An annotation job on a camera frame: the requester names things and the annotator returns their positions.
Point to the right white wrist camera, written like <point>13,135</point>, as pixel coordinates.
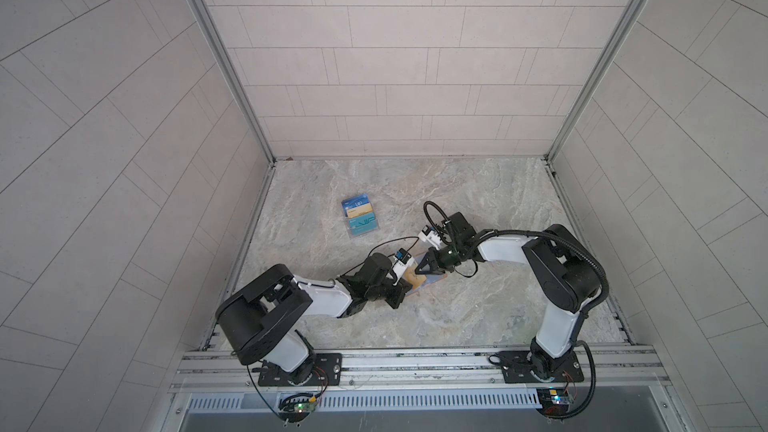
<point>431,238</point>

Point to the teal card on table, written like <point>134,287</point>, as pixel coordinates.
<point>362,225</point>

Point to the right green circuit board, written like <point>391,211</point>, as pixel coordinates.
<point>554,401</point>

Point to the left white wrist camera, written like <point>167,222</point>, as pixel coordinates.
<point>403,260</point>

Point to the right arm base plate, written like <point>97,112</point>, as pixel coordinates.
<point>537,367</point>

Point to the white ventilation grille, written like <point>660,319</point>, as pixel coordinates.
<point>374,400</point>

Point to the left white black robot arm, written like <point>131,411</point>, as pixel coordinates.
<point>259,319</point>

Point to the aluminium mounting rail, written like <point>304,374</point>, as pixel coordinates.
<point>418,369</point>

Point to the green circuit board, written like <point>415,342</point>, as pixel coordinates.
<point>554,401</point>
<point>301,403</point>

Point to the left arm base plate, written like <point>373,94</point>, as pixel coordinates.
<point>319,369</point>

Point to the gold beige card on table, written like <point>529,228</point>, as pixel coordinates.
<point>359,211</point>

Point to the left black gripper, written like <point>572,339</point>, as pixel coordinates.
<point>398,292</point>

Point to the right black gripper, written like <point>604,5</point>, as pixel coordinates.
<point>433,252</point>

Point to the left green circuit board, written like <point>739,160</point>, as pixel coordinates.
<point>301,403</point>

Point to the blue VIP card on table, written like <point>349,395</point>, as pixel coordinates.
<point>355,202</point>

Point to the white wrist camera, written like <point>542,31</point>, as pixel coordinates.
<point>403,260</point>
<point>431,238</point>

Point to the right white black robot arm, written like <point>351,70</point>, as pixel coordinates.
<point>572,280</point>

